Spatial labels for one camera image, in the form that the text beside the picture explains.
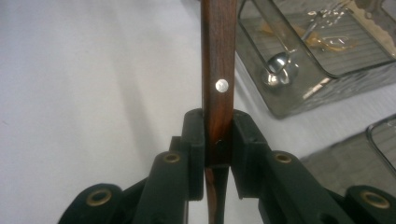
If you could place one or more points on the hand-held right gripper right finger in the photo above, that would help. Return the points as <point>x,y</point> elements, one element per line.
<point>247,155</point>

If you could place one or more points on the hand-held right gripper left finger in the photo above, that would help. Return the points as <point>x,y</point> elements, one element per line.
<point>196,155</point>

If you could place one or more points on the grey transparent plastic bin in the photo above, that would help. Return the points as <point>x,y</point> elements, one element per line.
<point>386,140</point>
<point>342,81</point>

